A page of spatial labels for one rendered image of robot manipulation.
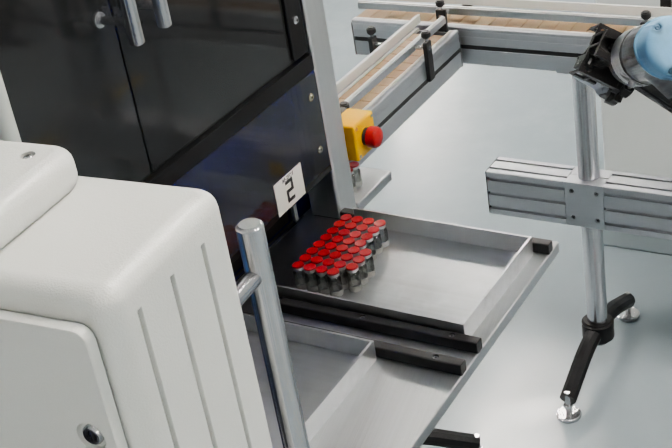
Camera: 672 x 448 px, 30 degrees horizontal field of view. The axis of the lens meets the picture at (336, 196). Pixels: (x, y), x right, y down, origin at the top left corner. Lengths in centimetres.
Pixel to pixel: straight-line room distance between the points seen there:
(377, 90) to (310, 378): 91
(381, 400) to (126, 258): 94
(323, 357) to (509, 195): 125
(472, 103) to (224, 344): 370
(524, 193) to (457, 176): 117
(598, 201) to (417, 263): 95
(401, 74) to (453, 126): 186
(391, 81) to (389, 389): 98
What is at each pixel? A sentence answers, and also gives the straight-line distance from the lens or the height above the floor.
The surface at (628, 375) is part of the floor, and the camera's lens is 326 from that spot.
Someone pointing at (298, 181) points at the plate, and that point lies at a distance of 212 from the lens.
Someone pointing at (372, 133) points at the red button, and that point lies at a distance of 227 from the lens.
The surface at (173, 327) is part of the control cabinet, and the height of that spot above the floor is 148.
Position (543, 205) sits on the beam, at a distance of 304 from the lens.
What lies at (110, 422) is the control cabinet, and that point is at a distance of 95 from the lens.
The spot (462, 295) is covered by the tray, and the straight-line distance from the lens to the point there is 201.
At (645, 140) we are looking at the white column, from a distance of 356.
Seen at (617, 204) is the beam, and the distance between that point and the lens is 296.
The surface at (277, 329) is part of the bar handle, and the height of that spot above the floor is 137.
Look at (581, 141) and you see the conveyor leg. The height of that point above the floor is 65.
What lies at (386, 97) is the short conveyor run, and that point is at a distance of 259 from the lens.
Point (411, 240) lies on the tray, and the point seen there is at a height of 88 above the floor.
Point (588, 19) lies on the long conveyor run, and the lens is 278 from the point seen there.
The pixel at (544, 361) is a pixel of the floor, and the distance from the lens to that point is 332.
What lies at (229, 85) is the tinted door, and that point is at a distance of 195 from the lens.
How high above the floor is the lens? 201
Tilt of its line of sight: 29 degrees down
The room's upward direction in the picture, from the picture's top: 10 degrees counter-clockwise
